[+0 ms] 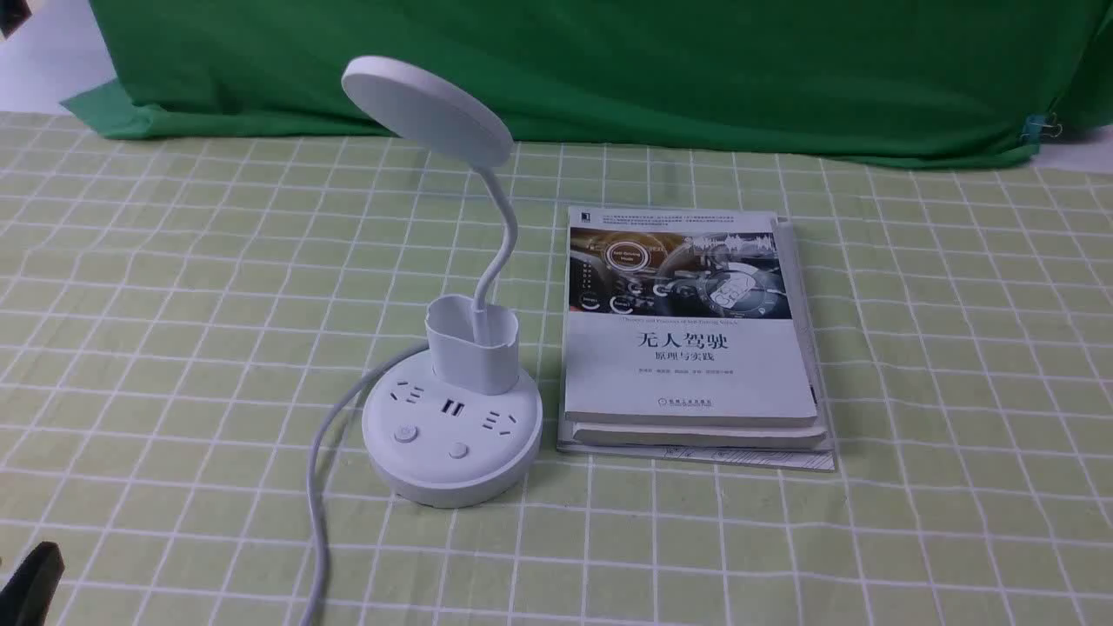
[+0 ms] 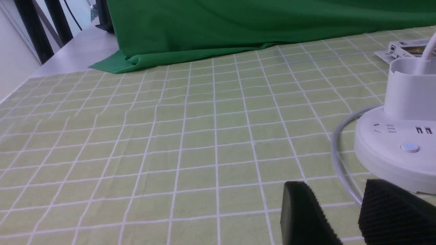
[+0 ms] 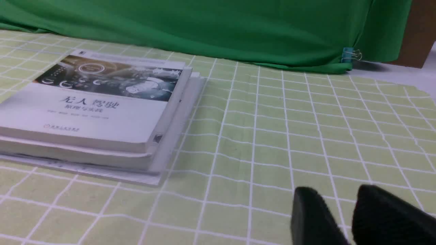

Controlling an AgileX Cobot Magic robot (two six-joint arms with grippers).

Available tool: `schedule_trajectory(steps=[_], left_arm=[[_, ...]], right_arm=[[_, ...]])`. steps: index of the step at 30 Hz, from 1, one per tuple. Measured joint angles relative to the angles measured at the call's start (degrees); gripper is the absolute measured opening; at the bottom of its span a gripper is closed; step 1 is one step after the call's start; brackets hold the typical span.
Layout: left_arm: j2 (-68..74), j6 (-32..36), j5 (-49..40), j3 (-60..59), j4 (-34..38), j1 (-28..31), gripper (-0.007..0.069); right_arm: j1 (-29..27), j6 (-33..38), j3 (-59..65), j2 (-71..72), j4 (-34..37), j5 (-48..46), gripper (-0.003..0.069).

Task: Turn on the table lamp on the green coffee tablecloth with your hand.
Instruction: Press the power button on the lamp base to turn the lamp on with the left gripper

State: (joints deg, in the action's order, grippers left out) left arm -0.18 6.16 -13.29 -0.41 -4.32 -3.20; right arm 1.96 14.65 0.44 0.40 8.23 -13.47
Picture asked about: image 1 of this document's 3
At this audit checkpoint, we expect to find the white lamp power cable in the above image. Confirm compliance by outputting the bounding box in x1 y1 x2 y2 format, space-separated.
299 341 431 626

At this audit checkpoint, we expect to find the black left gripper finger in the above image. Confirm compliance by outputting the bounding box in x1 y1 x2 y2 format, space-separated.
1 542 66 625

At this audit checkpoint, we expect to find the white desk lamp with sockets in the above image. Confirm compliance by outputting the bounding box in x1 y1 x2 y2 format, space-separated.
342 56 543 509

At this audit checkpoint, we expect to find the green checked tablecloth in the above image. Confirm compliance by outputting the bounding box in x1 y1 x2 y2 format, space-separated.
1 113 1112 625

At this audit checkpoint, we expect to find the green backdrop cloth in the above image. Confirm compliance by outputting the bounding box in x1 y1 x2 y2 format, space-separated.
63 1 1110 170

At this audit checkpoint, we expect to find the teal binder clip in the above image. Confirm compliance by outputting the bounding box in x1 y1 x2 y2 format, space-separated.
1020 113 1063 145

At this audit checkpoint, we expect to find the thin bottom booklet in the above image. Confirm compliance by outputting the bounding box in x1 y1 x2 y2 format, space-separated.
557 219 837 472

